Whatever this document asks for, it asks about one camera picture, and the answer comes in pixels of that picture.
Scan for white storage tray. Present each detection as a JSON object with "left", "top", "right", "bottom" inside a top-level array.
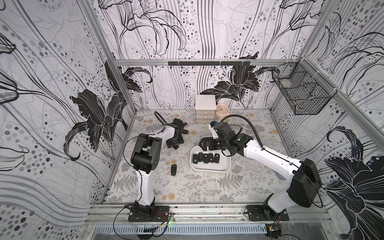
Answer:
[{"left": 190, "top": 146, "right": 232, "bottom": 174}]

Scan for black key with buttons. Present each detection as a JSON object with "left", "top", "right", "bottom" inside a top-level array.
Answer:
[{"left": 208, "top": 153, "right": 214, "bottom": 163}]

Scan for black key front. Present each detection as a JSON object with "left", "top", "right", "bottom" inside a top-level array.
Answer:
[{"left": 203, "top": 154, "right": 211, "bottom": 164}]

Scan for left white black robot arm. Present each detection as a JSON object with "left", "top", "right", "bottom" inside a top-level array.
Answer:
[{"left": 131, "top": 118, "right": 188, "bottom": 217}]

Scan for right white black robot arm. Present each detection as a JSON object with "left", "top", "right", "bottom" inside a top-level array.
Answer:
[{"left": 199, "top": 121, "right": 322, "bottom": 219}]

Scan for pink round alarm clock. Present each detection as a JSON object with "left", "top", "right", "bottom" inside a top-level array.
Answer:
[{"left": 216, "top": 104, "right": 230, "bottom": 120}]

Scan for white mini drawer cabinet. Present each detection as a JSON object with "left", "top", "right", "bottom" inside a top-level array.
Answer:
[{"left": 195, "top": 95, "right": 217, "bottom": 123}]

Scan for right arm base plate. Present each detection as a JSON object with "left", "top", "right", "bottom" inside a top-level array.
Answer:
[{"left": 244, "top": 205, "right": 289, "bottom": 223}]

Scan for black wall hook rail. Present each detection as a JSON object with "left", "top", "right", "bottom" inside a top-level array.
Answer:
[{"left": 168, "top": 61, "right": 251, "bottom": 66}]

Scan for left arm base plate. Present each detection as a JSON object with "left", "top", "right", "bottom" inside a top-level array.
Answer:
[{"left": 128, "top": 205, "right": 170, "bottom": 223}]

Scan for black wire wall basket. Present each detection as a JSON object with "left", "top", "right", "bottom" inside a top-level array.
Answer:
[{"left": 272, "top": 63, "right": 336, "bottom": 115}]

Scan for white cable duct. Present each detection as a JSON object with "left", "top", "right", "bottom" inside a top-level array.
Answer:
[{"left": 95, "top": 223, "right": 267, "bottom": 235}]

